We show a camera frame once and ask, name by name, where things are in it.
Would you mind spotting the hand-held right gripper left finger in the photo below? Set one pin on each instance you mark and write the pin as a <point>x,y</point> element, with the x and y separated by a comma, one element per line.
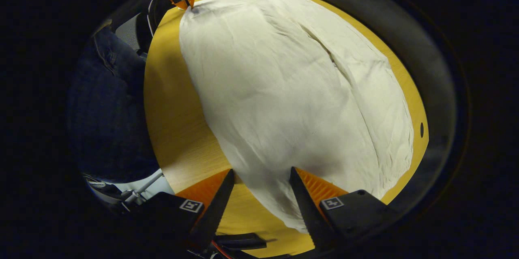
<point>217,206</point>

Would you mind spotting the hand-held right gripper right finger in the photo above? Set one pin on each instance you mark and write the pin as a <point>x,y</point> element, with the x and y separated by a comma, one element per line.
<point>306,210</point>

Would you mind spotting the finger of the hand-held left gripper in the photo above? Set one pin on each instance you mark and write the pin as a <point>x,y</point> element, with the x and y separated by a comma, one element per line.
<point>183,2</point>

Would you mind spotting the cream white jeans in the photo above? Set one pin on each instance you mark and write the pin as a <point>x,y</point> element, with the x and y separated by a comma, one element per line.
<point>284,88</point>

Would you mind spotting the grey mesh chair part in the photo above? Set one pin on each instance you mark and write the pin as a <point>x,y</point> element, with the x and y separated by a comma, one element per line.
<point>127,32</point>

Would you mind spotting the person's leg in dark trousers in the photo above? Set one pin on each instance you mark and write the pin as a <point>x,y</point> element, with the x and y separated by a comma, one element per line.
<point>109,109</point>

